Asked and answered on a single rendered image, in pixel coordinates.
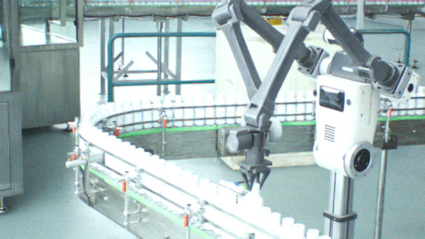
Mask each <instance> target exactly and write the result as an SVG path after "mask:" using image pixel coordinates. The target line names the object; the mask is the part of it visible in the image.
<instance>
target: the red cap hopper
mask: <svg viewBox="0 0 425 239"><path fill-rule="evenodd" d="M163 32H169V19H167V22H166V23H163ZM176 32H182V20H181V18H178V19H176ZM112 35H114V20H113V19H108V40H109V38H110V37H111V36H112ZM145 54H146V55H148V57H150V59H152V61H153V62H154V63H155V64H156V65H157V60H156V59H155V58H154V57H153V56H152V55H151V54H150V53H149V52H148V51H147V52H146V53H145ZM123 55H124V53H123V52H120V53H119V54H118V55H117V56H116V57H115V58H114V41H113V43H112V82H143V81H157V79H137V80H118V79H119V78H120V77H121V76H122V75H123V74H147V73H157V69H153V70H127V69H128V68H129V67H130V66H131V65H132V64H133V63H134V61H133V60H130V61H129V62H128V64H127V65H126V66H125V68H124V69H123V70H114V63H115V62H116V61H117V60H118V59H119V58H120V57H121V56H123ZM161 73H163V78H162V79H161V81H177V80H181V37H176V53H175V74H174V73H173V72H172V71H171V70H170V69H169V37H163V62H162V61H161ZM114 74H117V76H116V77H114ZM169 76H170V77H171V78H169ZM105 80H106V81H107V66H106V67H105V19H103V20H100V92H98V94H108V93H107V91H106V89H105ZM161 91H162V92H171V90H170V89H169V85H163V89H162V90H161ZM180 95H181V85H180V84H176V85H175V99H174V100H172V101H173V102H174V103H175V102H176V96H180ZM112 103H115V101H114V87H112Z"/></svg>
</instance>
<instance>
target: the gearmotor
mask: <svg viewBox="0 0 425 239"><path fill-rule="evenodd" d="M270 121H272V122H273V123H272V126H271V129H270V132H269V134H268V138H267V140H266V142H275V141H280V140H281V138H282V123H281V121H280V120H279V119H277V118H276V119H270ZM239 127H241V124H240V123H239V125H238V126H229V127H221V128H219V129H218V156H219V157H220V158H223V157H237V156H244V150H240V151H231V150H230V148H229V146H228V136H229V135H230V130H232V129H236V128H239Z"/></svg>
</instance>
